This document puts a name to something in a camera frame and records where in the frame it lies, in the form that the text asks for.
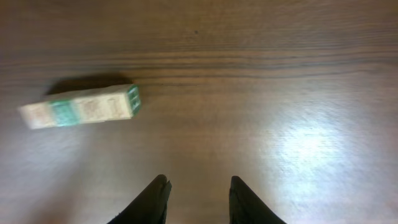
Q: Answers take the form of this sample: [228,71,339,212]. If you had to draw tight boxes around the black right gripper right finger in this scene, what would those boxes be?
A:
[229,175,285,224]

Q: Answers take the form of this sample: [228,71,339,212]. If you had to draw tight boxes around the wooden I letter block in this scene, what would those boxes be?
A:
[102,84,141,120]

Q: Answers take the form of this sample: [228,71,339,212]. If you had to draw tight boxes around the wooden M letter block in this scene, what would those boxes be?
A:
[73,96,107,124]

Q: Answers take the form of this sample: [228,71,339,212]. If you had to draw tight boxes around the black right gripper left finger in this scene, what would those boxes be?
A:
[108,174,172,224]

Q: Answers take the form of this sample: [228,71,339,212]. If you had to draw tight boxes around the green B letter block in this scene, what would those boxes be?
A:
[50,100,80,126]

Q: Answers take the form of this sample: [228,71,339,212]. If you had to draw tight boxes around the wooden J letter block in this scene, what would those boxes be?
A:
[19,102,56,129]

